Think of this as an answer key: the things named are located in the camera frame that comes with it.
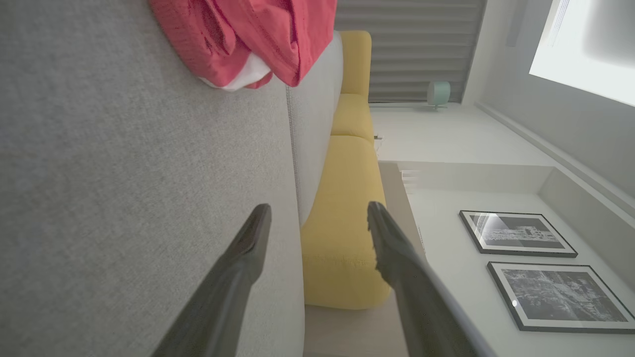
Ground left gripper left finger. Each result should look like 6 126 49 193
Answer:
151 203 272 357

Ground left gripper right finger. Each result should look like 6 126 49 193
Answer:
367 201 479 357

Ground red white-striped sports shorts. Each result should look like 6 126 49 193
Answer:
149 0 254 91

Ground red white-sleeved sports shirt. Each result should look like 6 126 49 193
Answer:
208 0 338 93

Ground yellow sofa cushion section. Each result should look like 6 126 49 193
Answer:
300 30 392 310

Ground black framed monochrome picture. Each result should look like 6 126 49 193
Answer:
459 210 578 258
487 262 635 334

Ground large grey sofa seat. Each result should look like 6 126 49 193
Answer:
0 0 306 357

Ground mint green round lamp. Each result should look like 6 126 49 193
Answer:
427 81 451 111

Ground grey window blinds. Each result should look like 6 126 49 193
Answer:
335 0 487 104

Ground bright white light panel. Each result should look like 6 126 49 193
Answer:
528 0 635 107

